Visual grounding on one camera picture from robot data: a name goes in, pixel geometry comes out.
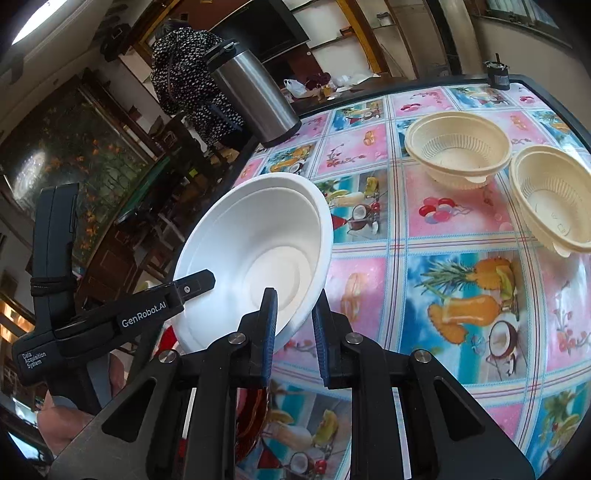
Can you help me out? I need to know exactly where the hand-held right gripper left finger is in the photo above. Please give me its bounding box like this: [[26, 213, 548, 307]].
[[48, 288, 279, 480]]

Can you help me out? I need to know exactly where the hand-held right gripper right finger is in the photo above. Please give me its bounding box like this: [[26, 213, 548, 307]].
[[311, 291, 536, 480]]

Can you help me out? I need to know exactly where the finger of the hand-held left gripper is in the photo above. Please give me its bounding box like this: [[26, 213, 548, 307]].
[[173, 270, 216, 309]]

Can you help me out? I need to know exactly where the red glass plate with sticker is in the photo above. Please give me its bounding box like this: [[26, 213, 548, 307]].
[[235, 388, 271, 462]]

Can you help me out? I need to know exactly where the white paper bowl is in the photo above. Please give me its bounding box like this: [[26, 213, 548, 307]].
[[173, 173, 334, 356]]

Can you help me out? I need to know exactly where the cream plastic colander bowl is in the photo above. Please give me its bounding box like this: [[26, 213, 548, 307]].
[[404, 111, 512, 191], [510, 145, 591, 258]]

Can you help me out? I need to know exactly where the person's left hand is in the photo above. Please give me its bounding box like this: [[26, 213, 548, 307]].
[[37, 353, 127, 457]]

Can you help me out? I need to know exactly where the green top table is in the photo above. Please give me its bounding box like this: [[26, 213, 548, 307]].
[[115, 161, 195, 222]]

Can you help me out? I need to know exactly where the dark wooden chair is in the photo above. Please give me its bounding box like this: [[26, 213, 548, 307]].
[[157, 113, 232, 199]]

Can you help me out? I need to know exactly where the stainless steel thermos jug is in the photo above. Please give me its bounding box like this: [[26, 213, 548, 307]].
[[205, 41, 303, 148]]

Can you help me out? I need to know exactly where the ceiling light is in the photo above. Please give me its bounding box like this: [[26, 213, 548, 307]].
[[11, 0, 79, 47]]

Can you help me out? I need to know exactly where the black flat television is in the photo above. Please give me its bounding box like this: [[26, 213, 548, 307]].
[[222, 0, 310, 63]]

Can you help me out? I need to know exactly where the small black cup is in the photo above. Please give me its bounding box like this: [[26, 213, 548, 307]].
[[482, 53, 511, 90]]

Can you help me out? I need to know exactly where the barred window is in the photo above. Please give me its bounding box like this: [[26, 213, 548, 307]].
[[480, 0, 573, 47]]

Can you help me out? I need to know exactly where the orange flower wall painting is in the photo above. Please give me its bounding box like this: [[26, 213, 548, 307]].
[[0, 88, 153, 259]]

